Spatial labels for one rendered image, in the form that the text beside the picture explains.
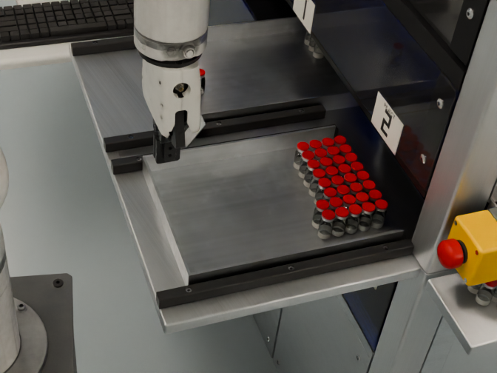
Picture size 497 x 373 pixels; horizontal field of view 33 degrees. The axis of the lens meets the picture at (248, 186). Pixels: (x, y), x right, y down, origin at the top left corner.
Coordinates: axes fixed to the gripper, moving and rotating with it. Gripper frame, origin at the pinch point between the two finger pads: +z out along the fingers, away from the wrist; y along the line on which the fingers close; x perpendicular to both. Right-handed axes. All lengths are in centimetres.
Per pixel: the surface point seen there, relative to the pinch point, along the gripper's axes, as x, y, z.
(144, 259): 2.4, 1.3, 22.3
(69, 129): -11, 138, 110
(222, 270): -6.9, -6.5, 19.2
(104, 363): 0, 45, 110
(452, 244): -34.2, -19.3, 8.6
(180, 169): -8.5, 18.5, 22.0
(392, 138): -37.1, 3.2, 9.1
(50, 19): 2, 76, 27
